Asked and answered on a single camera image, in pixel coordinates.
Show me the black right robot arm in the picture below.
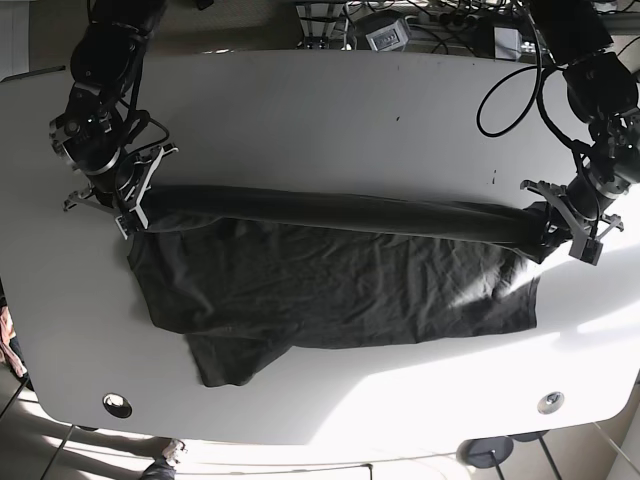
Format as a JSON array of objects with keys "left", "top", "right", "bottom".
[{"left": 49, "top": 1, "right": 176, "bottom": 237}]

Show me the right table grommet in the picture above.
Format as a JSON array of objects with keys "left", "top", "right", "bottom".
[{"left": 537, "top": 391, "right": 565, "bottom": 415}]

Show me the table grommet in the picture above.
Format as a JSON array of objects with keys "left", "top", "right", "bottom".
[
  {"left": 102, "top": 393, "right": 133, "bottom": 419},
  {"left": 537, "top": 391, "right": 565, "bottom": 415}
]

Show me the grey power adapter box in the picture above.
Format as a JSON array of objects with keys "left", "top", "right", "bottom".
[{"left": 493, "top": 26, "right": 522, "bottom": 62}]

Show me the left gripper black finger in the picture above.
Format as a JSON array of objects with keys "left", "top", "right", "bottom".
[
  {"left": 602, "top": 214, "right": 624, "bottom": 234},
  {"left": 529, "top": 202, "right": 570, "bottom": 250}
]

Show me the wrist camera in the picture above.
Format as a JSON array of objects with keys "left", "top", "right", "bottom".
[
  {"left": 569, "top": 236, "right": 603, "bottom": 266},
  {"left": 115, "top": 213, "right": 146, "bottom": 240}
]

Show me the grey socket box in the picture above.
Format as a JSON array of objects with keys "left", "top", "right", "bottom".
[{"left": 358, "top": 10, "right": 410, "bottom": 52}]

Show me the black T-shirt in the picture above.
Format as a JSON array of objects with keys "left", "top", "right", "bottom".
[{"left": 124, "top": 183, "right": 554, "bottom": 389}]

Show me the round black stand base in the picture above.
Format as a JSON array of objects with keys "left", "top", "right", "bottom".
[{"left": 456, "top": 436, "right": 514, "bottom": 469}]

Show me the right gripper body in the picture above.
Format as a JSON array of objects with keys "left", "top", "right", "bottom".
[{"left": 49, "top": 112, "right": 178, "bottom": 219}]

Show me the left table grommet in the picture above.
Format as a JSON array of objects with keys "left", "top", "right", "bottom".
[{"left": 102, "top": 393, "right": 133, "bottom": 419}]

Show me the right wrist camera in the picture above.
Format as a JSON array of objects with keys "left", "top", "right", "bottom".
[{"left": 115, "top": 213, "right": 146, "bottom": 240}]

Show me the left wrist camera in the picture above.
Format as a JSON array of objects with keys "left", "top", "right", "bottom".
[{"left": 569, "top": 236, "right": 603, "bottom": 266}]

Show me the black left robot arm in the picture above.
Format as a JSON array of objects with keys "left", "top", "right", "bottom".
[{"left": 525, "top": 1, "right": 639, "bottom": 263}]

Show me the black looping arm cable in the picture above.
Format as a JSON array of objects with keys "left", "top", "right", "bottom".
[{"left": 475, "top": 64, "right": 546, "bottom": 137}]

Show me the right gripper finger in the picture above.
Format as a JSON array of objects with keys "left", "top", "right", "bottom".
[
  {"left": 127, "top": 187, "right": 150, "bottom": 230},
  {"left": 63, "top": 187, "right": 108, "bottom": 213}
]

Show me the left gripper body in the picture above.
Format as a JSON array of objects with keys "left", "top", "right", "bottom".
[{"left": 520, "top": 165, "right": 630, "bottom": 240}]

